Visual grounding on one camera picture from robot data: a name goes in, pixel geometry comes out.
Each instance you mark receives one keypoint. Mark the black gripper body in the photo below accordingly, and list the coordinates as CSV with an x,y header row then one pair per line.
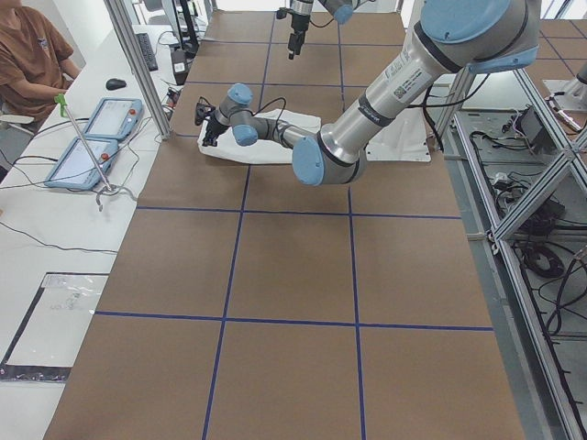
x,y
297,26
214,128

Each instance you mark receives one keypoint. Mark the white printed t-shirt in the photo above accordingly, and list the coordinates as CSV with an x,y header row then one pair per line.
x,y
263,151

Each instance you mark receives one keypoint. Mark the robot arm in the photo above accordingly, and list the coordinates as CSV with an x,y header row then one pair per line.
x,y
449,36
301,11

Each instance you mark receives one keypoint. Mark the blue tape line far left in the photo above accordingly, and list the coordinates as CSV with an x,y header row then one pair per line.
x,y
356,302

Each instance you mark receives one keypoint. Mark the blue teach pendant far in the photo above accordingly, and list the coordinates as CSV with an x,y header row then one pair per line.
x,y
114,118

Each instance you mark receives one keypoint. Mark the blue teach pendant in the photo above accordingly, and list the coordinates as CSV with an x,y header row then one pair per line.
x,y
75,169
114,118

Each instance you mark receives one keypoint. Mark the blue tape line crosswise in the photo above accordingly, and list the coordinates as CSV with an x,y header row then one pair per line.
x,y
267,212

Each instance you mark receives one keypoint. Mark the black keyboard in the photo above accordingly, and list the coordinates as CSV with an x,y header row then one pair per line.
x,y
147,51

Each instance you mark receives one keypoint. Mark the black computer mouse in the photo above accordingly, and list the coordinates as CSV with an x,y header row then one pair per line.
x,y
115,84

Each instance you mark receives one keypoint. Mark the blue teach pendant near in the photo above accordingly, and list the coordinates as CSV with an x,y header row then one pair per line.
x,y
75,169

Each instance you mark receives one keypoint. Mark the white perforated mounting plate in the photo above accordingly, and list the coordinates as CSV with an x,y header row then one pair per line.
x,y
402,140

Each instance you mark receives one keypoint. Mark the metal rod green tip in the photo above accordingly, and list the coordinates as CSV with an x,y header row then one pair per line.
x,y
60,100

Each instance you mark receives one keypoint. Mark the seated person brown shirt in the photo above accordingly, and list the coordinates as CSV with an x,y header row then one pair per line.
x,y
36,61

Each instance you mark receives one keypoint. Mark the blue tape line near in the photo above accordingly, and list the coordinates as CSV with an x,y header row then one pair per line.
x,y
243,320

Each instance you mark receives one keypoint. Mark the clear plastic bag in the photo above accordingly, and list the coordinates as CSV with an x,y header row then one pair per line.
x,y
47,341

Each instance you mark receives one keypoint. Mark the aluminium frame post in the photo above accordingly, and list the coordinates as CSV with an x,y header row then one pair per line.
x,y
129,44

